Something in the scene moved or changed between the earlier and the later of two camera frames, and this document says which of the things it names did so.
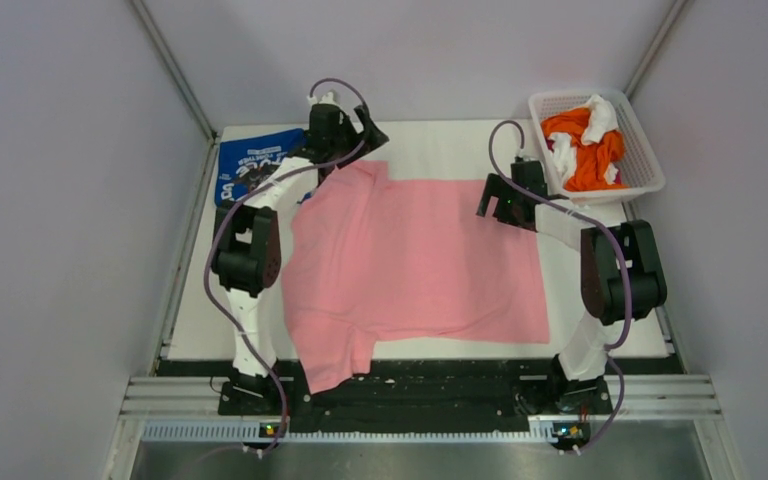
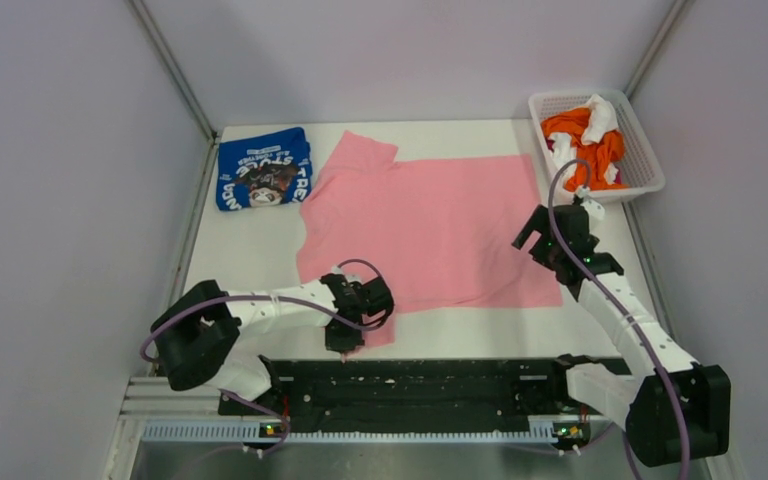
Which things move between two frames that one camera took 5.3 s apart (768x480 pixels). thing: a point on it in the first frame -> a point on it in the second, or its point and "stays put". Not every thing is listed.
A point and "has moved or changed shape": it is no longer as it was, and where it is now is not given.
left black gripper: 369,134 -> 342,344
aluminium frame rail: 174,68 stays put
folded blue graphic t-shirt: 243,163 stays put
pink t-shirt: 367,259 has moved or changed shape
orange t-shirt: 592,159 stays put
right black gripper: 494,188 -> 539,222
